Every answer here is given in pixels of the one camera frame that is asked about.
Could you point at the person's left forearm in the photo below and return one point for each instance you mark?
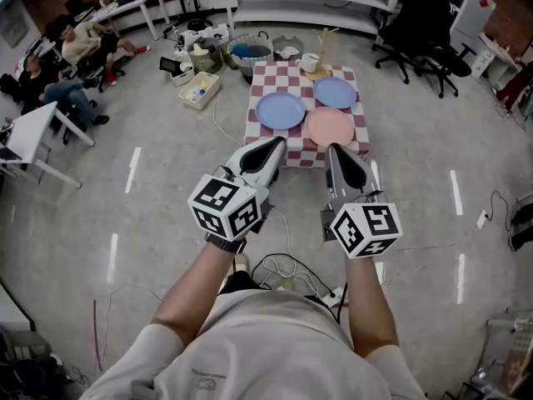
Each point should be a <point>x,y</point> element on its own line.
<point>195,290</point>

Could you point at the blue cloth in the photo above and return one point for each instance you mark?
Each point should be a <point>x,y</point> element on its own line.
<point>243,51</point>

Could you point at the grey woven basket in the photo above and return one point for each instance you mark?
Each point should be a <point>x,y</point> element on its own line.
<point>250,63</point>

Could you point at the green wicker basket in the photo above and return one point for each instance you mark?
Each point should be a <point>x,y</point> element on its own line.
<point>205,58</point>

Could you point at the small white storage bin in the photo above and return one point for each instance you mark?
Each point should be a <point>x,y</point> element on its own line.
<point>183,76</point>

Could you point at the red white checkered tablecloth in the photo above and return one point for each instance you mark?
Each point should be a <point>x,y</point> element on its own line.
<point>275,77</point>

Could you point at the white mug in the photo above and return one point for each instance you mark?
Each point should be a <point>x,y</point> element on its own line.
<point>308,61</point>

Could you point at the yellow packet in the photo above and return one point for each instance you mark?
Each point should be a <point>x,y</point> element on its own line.
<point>204,83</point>

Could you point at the white and blue bottle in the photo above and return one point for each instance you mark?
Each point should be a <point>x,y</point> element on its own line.
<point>195,94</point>

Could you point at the pale green sneaker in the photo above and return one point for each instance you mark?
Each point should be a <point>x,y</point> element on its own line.
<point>287,283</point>
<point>241,261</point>

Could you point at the white t-shirt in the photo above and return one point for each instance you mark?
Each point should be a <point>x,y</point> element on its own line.
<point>266,348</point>

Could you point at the white cup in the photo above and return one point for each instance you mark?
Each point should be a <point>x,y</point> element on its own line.
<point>186,67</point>

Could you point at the black shorts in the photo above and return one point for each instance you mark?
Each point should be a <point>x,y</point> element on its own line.
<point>241,281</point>

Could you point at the white desk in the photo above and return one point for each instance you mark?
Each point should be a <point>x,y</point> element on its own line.
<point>125,6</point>
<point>33,127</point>
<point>12,306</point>

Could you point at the white cabinet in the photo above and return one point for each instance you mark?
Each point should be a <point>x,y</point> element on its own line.
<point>474,15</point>

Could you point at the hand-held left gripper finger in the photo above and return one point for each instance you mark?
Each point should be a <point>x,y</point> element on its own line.
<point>247,150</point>
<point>277,161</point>

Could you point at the black office chair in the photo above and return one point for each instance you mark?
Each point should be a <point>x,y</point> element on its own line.
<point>454,67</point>
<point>420,23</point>

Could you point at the blue plate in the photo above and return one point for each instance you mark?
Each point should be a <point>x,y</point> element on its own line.
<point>280,111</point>
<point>335,93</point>

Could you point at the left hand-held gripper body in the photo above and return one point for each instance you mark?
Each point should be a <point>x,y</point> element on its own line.
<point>216,194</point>

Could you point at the pink plate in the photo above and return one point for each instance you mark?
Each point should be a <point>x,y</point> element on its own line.
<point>329,126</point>

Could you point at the white side table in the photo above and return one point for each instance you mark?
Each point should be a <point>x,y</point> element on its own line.
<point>495,56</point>

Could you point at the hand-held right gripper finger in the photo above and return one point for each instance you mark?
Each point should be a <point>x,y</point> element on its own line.
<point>366,177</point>
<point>332,173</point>

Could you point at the white open crate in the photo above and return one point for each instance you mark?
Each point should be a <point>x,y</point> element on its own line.
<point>189,36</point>
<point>218,31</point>

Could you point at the wooden mug tree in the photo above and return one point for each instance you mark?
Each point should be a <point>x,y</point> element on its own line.
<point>320,74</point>

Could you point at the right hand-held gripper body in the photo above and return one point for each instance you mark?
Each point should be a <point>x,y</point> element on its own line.
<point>377,221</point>

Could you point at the long white storage bin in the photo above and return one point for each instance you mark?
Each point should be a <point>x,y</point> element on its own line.
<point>200,92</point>

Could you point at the black tablet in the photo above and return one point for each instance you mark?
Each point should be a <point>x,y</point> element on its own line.
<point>170,63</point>

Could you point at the pink cloth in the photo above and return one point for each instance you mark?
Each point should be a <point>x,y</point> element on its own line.
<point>290,51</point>

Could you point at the person's right forearm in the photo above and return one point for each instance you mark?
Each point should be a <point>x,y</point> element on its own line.
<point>370,306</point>

